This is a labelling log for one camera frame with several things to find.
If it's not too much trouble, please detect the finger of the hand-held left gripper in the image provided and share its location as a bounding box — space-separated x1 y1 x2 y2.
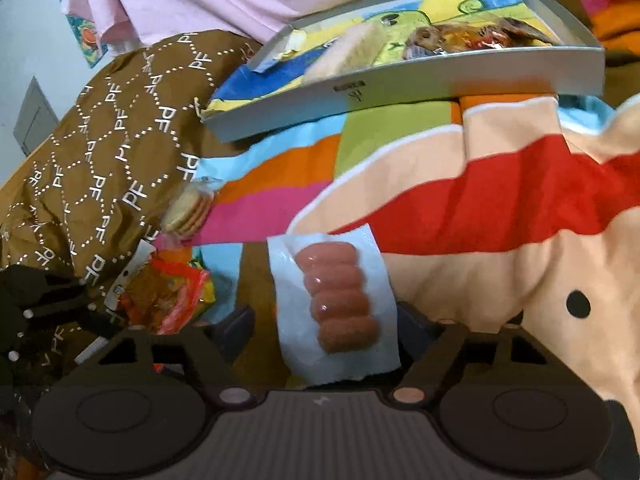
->
0 265 130 362

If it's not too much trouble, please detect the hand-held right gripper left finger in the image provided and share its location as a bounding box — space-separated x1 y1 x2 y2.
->
75 305 258 408

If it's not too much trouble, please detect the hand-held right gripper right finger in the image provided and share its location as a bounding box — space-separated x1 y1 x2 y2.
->
390 302 552 408

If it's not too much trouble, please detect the white sausage packet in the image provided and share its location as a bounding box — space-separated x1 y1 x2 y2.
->
266 225 404 387

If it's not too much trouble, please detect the red snack packet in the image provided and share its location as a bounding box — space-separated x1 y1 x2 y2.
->
105 255 217 336

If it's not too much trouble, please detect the round biscuit packet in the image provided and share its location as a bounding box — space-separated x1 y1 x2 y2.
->
160 180 222 239

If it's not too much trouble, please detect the grey tray with cartoon drawing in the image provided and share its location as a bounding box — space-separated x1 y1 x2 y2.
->
200 0 607 144

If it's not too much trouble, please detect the rice cracker packet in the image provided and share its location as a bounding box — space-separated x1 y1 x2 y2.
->
302 25 396 84

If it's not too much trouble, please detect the brown snack packet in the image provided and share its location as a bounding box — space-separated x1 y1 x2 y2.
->
402 25 466 61
495 17 557 47

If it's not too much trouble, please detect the brown patterned quilt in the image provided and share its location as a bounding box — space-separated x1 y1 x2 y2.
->
0 30 262 411

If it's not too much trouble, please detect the cartoon printed blanket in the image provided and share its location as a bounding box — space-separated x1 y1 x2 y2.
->
190 0 640 411

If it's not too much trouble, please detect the grey wall panel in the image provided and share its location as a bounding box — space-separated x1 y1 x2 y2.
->
12 77 61 157

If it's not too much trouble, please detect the colourful wall poster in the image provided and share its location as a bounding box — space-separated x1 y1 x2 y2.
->
62 10 109 69

